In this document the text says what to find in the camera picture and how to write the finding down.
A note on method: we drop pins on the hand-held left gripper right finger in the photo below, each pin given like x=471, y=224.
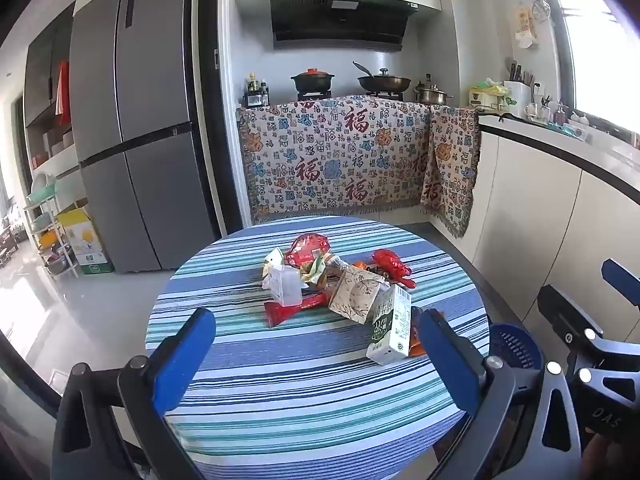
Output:
x=450, y=365

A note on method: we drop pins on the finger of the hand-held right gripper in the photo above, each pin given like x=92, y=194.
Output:
x=622, y=280
x=565, y=310

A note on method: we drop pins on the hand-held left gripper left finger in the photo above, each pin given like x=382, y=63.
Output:
x=185, y=360

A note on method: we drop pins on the blue plastic basket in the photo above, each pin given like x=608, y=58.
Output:
x=515, y=345

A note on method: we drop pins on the green white milk carton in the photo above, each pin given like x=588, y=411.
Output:
x=390, y=327

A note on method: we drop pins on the red crinkled wrapper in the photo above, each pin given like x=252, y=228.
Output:
x=392, y=265

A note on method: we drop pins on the beige patterned paper box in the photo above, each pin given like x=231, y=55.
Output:
x=357, y=292

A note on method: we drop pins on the long red snack wrapper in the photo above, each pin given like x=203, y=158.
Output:
x=292, y=310

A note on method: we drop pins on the small white carton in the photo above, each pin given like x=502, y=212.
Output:
x=282, y=285

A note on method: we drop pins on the white kitchen counter cabinets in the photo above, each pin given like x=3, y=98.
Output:
x=530, y=200

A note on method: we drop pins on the blue striped tablecloth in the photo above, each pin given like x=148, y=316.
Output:
x=300, y=385

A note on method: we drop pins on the orange wrapper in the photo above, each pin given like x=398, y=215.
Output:
x=362, y=266

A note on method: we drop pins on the yellow green cardboard box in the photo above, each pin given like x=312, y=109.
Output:
x=85, y=240

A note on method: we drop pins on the yellow printed snack wrapper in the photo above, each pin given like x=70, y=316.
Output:
x=320, y=270

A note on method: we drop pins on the red snack packet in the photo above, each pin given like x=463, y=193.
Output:
x=307, y=250

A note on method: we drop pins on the glass cups and bottles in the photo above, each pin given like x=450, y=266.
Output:
x=547, y=112

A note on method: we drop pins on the small printed blanket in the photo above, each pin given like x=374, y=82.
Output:
x=452, y=165

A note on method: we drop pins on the white storage rack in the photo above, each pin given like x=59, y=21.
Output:
x=45, y=230

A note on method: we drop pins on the white knife holder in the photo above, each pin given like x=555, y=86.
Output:
x=517, y=92

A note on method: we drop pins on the yellow green packet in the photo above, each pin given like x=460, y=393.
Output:
x=487, y=97

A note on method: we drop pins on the window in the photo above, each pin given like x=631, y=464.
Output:
x=595, y=50

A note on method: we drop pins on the large printed blanket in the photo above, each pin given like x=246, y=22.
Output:
x=330, y=160

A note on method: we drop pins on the steel pot with lid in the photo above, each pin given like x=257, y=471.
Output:
x=431, y=94

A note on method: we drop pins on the condiment bottle rack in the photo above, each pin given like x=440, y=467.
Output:
x=256, y=92

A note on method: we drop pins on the grey refrigerator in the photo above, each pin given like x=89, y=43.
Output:
x=140, y=85

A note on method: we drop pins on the black wok with lid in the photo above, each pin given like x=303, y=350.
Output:
x=384, y=81

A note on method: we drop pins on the red hanging bag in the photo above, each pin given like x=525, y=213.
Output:
x=63, y=92

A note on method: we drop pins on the black gas stove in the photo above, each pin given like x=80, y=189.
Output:
x=314, y=95

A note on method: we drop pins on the black range hood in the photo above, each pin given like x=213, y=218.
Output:
x=340, y=20

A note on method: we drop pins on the yellow wall hanging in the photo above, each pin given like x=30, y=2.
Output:
x=525, y=27

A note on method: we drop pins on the wall shelf unit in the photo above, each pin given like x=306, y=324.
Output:
x=45, y=110

